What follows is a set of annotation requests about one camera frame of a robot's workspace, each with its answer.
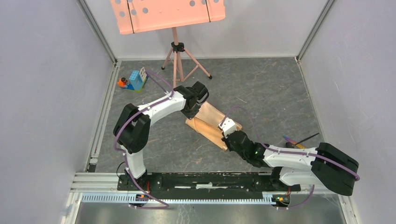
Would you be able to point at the black handled utensil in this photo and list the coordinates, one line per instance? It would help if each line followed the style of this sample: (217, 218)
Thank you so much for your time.
(288, 145)

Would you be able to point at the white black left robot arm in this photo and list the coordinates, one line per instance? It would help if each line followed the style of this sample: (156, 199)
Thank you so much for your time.
(133, 125)

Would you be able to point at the colourful toy brick house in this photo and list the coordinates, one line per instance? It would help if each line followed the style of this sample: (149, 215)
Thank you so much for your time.
(137, 80)

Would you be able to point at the orange toy figure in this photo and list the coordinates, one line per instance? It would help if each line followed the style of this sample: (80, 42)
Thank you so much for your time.
(123, 82)

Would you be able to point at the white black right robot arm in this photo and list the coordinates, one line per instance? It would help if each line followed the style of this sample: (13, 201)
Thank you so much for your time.
(323, 165)

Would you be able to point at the peach satin napkin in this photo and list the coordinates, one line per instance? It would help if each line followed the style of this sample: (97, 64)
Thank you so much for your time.
(206, 123)

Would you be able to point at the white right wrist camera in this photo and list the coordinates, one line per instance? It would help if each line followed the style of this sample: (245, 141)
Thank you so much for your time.
(228, 126)

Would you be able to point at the grey slotted cable duct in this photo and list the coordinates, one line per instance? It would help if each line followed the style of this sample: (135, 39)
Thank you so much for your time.
(134, 198)

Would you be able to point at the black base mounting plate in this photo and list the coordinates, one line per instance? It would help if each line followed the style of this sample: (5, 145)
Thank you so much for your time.
(217, 185)

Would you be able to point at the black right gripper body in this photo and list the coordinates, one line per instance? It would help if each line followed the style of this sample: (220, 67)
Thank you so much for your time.
(223, 139)

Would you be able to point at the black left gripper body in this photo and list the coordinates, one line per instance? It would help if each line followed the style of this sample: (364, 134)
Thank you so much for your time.
(190, 113)

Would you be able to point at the pink music stand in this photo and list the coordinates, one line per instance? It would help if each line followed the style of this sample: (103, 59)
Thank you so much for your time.
(137, 16)

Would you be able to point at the iridescent rainbow utensil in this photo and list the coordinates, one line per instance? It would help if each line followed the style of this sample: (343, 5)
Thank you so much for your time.
(291, 141)

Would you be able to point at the gold handled utensil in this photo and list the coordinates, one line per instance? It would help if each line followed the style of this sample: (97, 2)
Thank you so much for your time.
(300, 146)

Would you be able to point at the aluminium frame rail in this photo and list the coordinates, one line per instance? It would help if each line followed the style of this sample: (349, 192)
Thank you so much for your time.
(108, 182)

